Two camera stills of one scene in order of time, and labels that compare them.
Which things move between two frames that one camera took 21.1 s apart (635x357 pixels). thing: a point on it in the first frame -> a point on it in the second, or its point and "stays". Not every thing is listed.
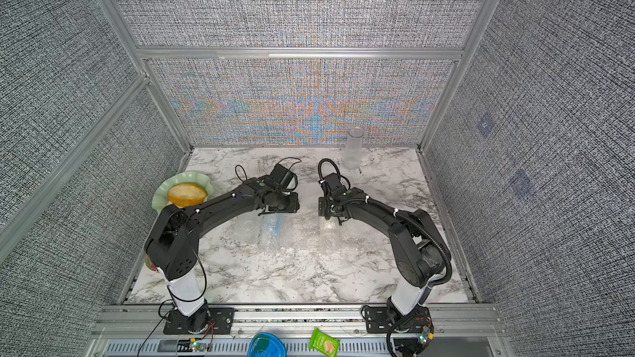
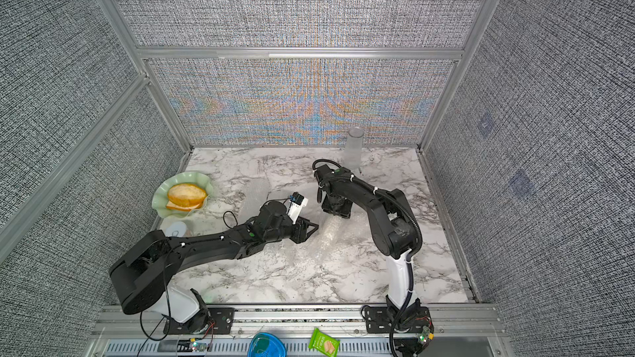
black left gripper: x=294 y=206 -> x=301 y=230
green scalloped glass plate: x=160 y=198 stays
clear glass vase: x=352 y=154 stays
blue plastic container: x=266 y=345 stays
